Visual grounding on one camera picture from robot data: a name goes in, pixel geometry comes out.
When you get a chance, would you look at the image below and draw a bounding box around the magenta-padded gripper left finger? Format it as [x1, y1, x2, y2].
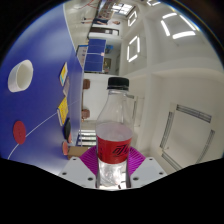
[59, 145, 99, 189]

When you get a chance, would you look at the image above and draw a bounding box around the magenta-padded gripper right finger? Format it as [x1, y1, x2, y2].
[126, 146, 168, 189]

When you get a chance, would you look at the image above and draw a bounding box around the clear red-labelled drink bottle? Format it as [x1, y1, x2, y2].
[95, 76, 135, 190]

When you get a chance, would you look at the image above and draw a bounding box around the brown cardboard box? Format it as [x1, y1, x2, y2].
[67, 145, 90, 160]

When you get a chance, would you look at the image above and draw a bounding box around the tall black-framed window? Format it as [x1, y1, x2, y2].
[76, 129, 98, 147]

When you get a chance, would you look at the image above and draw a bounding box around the brown chair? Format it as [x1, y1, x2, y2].
[82, 78, 91, 90]
[81, 108, 91, 121]

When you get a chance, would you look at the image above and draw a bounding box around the ceiling air conditioner unit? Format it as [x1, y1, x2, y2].
[159, 103, 216, 172]

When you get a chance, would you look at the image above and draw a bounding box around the yellow book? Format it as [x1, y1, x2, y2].
[57, 96, 70, 127]

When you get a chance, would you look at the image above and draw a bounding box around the flat round red coaster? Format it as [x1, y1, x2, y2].
[12, 120, 27, 145]

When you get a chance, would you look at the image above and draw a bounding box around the brownish thin book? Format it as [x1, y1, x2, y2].
[62, 76, 71, 98]

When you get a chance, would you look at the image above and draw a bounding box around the folded blue table tennis table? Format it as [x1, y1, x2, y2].
[83, 38, 108, 73]

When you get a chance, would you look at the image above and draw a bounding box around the white cup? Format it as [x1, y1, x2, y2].
[7, 59, 35, 93]

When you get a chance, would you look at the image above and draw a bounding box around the dark door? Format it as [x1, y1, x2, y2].
[88, 26, 120, 36]

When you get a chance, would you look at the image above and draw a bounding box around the ceiling light group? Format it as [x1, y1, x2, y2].
[109, 0, 198, 64]

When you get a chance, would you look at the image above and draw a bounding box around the bookshelf unit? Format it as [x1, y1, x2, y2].
[94, 0, 116, 20]

